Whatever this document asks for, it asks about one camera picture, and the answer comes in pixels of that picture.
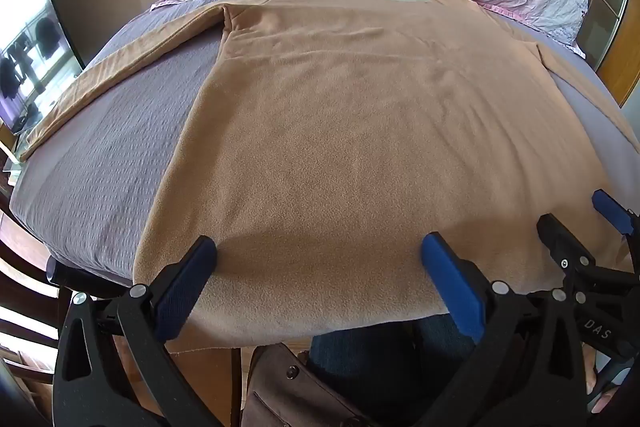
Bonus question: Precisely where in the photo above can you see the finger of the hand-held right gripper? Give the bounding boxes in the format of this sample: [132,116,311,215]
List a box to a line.
[592,189,637,237]
[537,213,601,290]

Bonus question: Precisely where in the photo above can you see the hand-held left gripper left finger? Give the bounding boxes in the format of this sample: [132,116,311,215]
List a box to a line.
[52,234,251,427]

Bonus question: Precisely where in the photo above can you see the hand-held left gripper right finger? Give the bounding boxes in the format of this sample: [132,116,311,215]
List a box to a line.
[415,232,589,427]

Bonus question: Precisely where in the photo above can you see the tan fleece shirt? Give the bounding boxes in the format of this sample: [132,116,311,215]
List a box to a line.
[20,0,640,354]

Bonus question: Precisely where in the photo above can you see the person's right hand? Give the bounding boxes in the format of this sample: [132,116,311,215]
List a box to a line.
[582,349,621,415]

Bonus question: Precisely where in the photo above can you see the person's blue jeans legs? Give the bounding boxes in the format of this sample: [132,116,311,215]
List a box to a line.
[306,312,477,410]

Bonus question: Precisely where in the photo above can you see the brown bag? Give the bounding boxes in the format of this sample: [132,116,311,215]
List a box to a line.
[247,342,383,427]

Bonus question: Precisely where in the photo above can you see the grey textured bedspread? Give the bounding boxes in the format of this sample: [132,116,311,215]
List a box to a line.
[10,0,640,289]

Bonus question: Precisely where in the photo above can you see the wooden chair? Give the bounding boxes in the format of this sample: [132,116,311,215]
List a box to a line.
[0,197,68,390]

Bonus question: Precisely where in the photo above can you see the wooden headboard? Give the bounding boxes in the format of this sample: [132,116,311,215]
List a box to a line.
[575,0,640,108]

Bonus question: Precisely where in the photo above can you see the black framed window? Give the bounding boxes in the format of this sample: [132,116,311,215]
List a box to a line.
[0,0,85,134]

